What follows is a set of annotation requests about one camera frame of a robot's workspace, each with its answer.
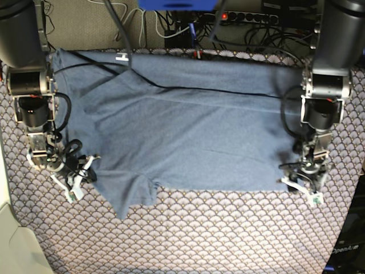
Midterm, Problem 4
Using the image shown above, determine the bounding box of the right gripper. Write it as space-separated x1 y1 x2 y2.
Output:
46 139 97 184

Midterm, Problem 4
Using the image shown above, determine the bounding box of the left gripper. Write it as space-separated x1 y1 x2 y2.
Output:
285 142 331 191

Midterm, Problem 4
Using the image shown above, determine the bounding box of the blue T-shirt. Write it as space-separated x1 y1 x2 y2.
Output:
52 49 302 219

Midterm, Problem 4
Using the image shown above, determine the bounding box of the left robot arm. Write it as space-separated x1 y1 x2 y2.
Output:
279 1 364 194

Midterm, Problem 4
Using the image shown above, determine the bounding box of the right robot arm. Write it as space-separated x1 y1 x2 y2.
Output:
1 1 96 189

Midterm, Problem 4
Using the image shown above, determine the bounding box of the fan-patterned table cloth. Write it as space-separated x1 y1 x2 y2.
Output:
1 52 364 273

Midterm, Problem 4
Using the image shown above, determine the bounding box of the beige plastic object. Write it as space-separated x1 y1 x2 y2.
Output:
1 148 53 274

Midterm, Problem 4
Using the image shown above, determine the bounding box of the black OpenArm base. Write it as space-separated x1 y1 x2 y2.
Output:
323 171 364 273

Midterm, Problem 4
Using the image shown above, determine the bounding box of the red black table clamp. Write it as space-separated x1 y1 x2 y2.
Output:
193 50 203 60

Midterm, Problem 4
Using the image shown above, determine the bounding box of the black power strip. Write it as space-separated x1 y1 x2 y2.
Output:
221 11 279 26

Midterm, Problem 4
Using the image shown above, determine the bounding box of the blue clamp behind table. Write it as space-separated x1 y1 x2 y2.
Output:
189 22 197 49

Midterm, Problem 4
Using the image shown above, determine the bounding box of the blue box overhead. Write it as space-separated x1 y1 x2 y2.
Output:
138 0 217 11

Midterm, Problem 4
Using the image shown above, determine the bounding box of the white cable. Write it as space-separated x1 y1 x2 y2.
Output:
155 11 191 39

